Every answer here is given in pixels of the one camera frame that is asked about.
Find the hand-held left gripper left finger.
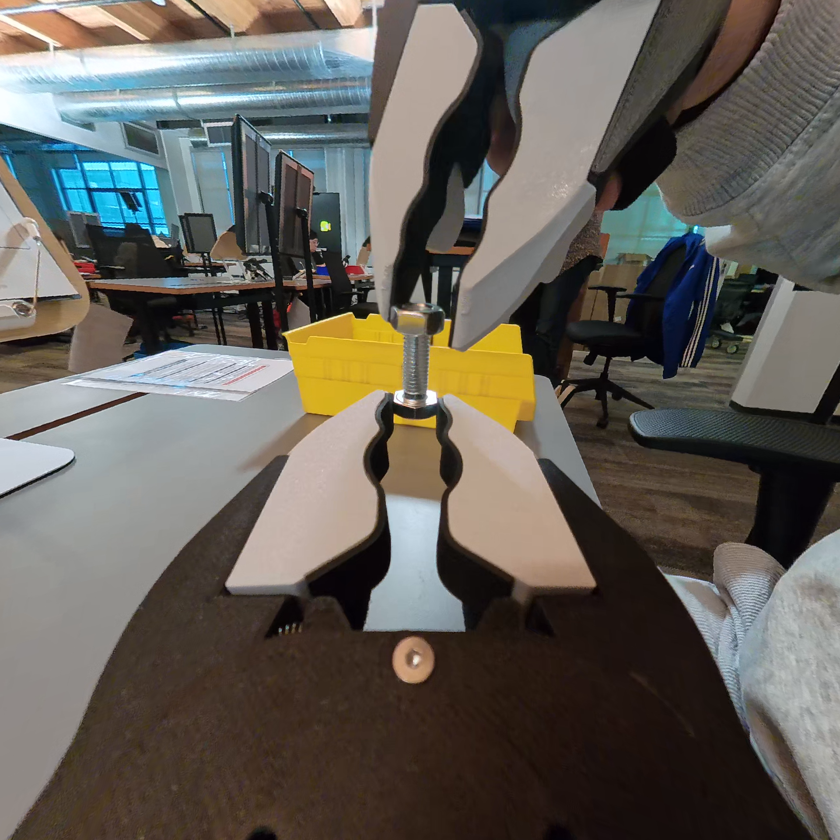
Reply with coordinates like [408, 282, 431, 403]
[225, 389, 391, 598]

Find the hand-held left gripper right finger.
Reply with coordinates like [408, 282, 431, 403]
[438, 392, 598, 603]

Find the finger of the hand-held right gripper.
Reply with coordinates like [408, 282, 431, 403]
[367, 2, 505, 312]
[450, 0, 662, 353]

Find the steel bolt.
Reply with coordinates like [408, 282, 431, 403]
[394, 333, 442, 419]

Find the person's right forearm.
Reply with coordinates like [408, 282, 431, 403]
[656, 0, 840, 293]

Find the grey desk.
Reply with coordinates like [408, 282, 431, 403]
[0, 344, 601, 840]

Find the long wooden office desk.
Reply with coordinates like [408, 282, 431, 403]
[88, 274, 375, 355]

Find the person's right hand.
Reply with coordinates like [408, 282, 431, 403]
[671, 0, 783, 118]

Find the black screen green icon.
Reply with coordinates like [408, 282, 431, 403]
[310, 192, 342, 253]

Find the yellow plastic bin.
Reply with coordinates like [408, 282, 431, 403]
[282, 313, 534, 434]

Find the black monitor on pole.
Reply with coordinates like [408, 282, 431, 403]
[273, 150, 316, 329]
[231, 115, 284, 349]

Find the laminated paper sheet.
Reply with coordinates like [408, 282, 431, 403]
[62, 349, 294, 401]

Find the black office chair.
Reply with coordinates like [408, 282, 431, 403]
[564, 243, 677, 427]

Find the blue jacket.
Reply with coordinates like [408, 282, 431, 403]
[633, 236, 719, 380]

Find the black chair armrest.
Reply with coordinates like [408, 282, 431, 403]
[628, 408, 840, 568]

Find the small black monitor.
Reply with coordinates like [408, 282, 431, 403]
[178, 213, 217, 255]

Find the grey cardboard sheet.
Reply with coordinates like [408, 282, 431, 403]
[69, 305, 129, 375]

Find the white monitor base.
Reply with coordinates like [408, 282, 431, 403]
[0, 438, 75, 498]

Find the blue-lit window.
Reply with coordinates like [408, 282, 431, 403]
[52, 152, 161, 227]

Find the plywood panel stand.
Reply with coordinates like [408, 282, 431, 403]
[0, 157, 89, 343]

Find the small silver ventilation duct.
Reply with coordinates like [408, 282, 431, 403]
[56, 88, 375, 126]

